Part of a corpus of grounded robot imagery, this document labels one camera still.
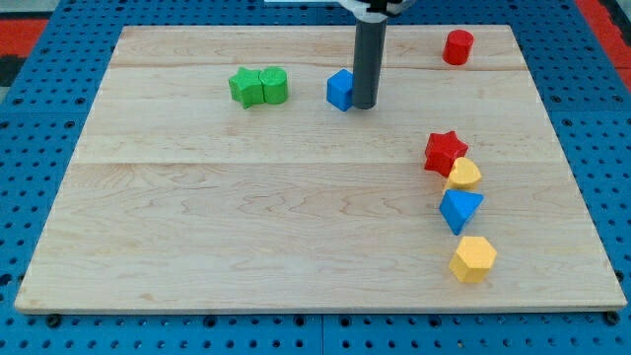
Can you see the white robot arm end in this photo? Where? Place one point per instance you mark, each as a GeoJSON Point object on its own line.
{"type": "Point", "coordinates": [376, 11]}

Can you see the red star block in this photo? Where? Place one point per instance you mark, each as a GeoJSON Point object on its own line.
{"type": "Point", "coordinates": [442, 150]}

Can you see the green star block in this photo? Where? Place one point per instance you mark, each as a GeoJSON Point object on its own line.
{"type": "Point", "coordinates": [246, 87]}

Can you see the blue cube block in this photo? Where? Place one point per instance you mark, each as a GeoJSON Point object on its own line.
{"type": "Point", "coordinates": [339, 89]}

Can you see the green cylinder block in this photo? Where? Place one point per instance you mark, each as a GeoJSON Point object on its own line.
{"type": "Point", "coordinates": [274, 82]}

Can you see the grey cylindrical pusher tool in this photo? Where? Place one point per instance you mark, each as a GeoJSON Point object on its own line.
{"type": "Point", "coordinates": [368, 56]}

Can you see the blue triangle block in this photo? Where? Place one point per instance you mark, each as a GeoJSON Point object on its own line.
{"type": "Point", "coordinates": [458, 207]}

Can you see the red cylinder block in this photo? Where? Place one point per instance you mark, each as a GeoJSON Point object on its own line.
{"type": "Point", "coordinates": [457, 47]}

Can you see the yellow heart block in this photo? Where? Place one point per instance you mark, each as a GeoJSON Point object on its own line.
{"type": "Point", "coordinates": [464, 175]}

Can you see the yellow hexagon block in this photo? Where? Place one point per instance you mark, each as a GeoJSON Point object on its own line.
{"type": "Point", "coordinates": [473, 259]}

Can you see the wooden board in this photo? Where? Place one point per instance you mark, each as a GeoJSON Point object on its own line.
{"type": "Point", "coordinates": [179, 201]}

